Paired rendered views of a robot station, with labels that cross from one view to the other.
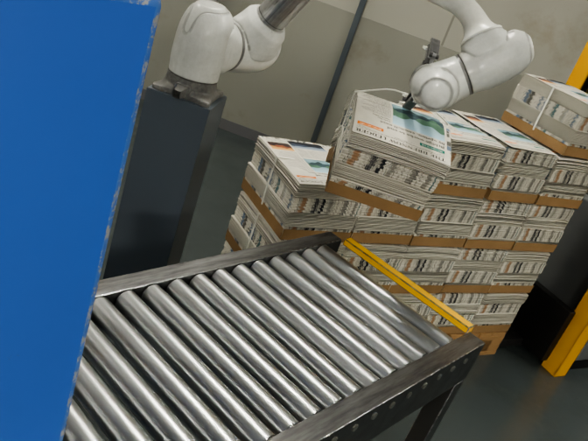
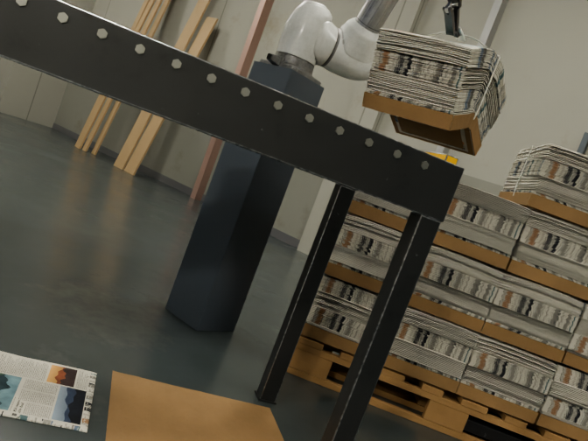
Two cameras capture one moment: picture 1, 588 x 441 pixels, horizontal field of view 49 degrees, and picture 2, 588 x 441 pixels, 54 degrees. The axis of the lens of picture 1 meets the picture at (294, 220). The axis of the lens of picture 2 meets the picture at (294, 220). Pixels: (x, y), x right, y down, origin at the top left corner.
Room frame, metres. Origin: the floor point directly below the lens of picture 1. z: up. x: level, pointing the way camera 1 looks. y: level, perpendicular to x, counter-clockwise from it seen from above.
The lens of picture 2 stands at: (0.28, -1.06, 0.68)
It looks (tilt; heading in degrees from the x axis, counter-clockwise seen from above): 5 degrees down; 37
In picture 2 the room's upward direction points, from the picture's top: 21 degrees clockwise
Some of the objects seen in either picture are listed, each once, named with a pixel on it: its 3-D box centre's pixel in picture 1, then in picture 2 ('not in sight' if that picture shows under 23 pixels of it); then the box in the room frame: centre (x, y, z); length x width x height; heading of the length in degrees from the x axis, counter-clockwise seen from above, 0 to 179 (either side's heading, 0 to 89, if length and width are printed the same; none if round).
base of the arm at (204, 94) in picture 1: (189, 84); (289, 65); (1.90, 0.44, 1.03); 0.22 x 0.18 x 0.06; 179
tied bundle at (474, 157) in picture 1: (439, 149); (558, 189); (2.53, -0.45, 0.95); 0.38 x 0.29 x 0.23; 34
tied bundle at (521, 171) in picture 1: (491, 157); not in sight; (2.70, -0.69, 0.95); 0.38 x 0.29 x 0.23; 36
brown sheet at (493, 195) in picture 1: (483, 175); not in sight; (2.70, -0.69, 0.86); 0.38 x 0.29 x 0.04; 36
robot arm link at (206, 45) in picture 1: (205, 39); (307, 32); (1.93, 0.44, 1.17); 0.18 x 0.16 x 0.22; 149
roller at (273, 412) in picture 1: (213, 357); not in sight; (1.04, 0.06, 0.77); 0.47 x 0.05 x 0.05; 54
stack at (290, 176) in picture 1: (367, 259); (472, 310); (2.45, -0.35, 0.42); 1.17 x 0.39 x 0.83; 125
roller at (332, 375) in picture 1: (280, 332); not in sight; (1.19, -0.06, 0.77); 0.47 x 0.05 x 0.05; 54
